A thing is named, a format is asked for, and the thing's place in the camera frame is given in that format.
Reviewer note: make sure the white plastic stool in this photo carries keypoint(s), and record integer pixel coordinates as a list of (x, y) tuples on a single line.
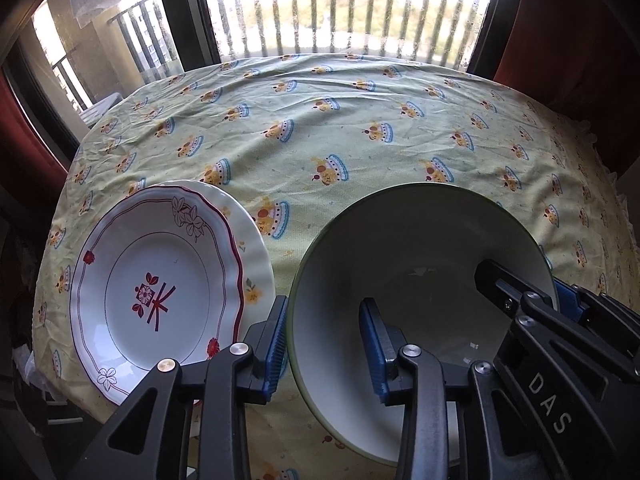
[(102, 110)]

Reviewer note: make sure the white plastic bag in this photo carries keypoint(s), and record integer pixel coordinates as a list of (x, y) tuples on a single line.
[(30, 360)]

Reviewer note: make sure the scalloped plate with dark rim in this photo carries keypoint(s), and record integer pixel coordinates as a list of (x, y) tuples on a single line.
[(150, 260)]

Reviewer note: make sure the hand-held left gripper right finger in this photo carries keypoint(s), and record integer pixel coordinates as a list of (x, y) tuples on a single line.
[(377, 350)]

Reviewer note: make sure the dark red curtain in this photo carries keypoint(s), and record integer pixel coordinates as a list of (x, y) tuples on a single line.
[(20, 150), (560, 35)]

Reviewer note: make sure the white plate with yellow flowers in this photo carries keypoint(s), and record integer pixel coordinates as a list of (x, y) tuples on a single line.
[(256, 270)]

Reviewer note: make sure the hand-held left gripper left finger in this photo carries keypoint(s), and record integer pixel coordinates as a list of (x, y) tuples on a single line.
[(275, 350)]

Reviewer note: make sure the yellow printed tablecloth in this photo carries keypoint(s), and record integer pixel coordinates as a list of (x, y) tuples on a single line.
[(350, 125)]

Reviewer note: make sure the dark window frame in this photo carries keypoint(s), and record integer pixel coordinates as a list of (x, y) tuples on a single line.
[(185, 10)]

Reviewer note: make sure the balcony railing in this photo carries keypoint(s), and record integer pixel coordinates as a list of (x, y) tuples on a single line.
[(315, 10)]

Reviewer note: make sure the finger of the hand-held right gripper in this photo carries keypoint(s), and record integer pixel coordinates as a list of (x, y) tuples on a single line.
[(567, 297), (500, 282)]

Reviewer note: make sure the grey floral ceramic bowl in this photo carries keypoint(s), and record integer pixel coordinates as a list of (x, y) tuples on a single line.
[(400, 240)]

